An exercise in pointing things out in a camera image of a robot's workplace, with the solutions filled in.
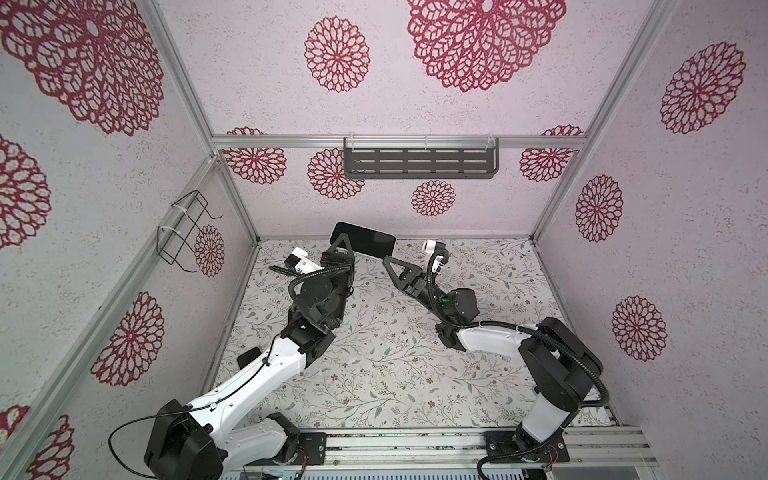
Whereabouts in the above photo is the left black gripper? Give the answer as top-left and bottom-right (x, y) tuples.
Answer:
(317, 235), (355, 327)

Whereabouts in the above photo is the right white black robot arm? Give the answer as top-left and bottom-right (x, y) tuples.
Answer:
(383, 250), (610, 450)

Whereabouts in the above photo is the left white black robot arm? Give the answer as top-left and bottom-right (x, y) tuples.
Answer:
(144, 234), (355, 479)

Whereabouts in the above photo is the black phone near left base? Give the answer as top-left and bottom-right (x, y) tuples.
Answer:
(236, 347), (262, 370)

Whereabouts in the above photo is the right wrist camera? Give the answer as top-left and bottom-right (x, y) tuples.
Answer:
(422, 239), (447, 265)

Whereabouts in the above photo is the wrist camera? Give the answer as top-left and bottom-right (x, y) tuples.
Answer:
(422, 239), (447, 265)
(284, 247), (322, 275)

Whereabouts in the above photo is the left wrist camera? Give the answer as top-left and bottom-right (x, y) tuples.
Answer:
(284, 247), (322, 275)

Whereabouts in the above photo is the dark grey wall shelf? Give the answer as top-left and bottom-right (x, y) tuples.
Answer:
(342, 138), (499, 180)

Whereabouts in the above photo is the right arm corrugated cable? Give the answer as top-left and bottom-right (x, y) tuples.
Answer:
(425, 248), (611, 480)

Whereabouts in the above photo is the black wire wall rack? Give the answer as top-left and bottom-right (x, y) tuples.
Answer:
(155, 190), (226, 278)

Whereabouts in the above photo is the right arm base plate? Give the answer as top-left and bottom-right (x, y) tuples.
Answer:
(483, 429), (570, 464)

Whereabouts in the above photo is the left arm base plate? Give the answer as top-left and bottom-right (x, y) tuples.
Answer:
(262, 432), (328, 467)

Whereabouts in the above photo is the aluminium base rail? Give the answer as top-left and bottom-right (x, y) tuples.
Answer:
(221, 425), (659, 472)

